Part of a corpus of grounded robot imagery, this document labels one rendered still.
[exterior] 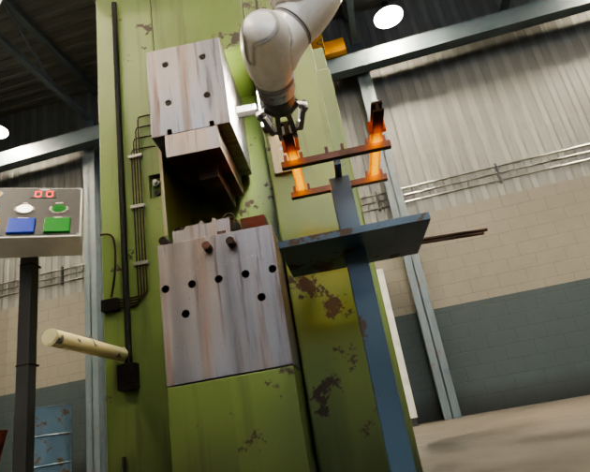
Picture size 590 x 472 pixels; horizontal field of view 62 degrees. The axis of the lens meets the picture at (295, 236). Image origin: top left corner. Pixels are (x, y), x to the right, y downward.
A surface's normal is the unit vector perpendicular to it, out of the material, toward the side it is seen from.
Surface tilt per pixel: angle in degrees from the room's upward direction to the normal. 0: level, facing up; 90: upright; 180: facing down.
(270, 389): 90
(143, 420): 90
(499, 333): 90
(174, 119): 90
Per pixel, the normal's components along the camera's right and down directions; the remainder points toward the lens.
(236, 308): -0.11, -0.33
